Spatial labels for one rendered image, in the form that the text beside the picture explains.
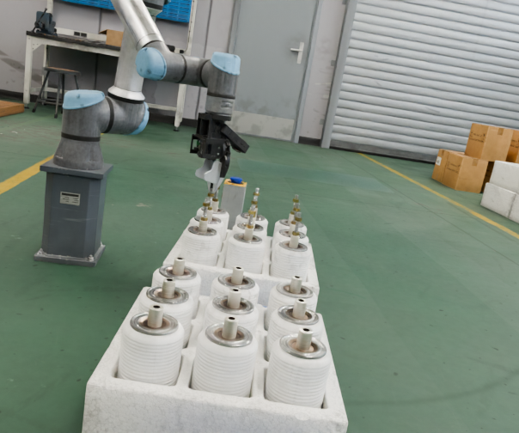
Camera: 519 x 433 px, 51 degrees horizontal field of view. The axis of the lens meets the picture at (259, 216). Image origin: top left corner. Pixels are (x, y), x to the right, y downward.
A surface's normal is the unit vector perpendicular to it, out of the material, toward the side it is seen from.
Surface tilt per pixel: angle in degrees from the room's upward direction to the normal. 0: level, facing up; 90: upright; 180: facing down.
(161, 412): 90
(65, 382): 0
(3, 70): 90
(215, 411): 90
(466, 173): 90
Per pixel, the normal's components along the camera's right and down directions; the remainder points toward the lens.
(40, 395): 0.16, -0.96
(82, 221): 0.10, 0.26
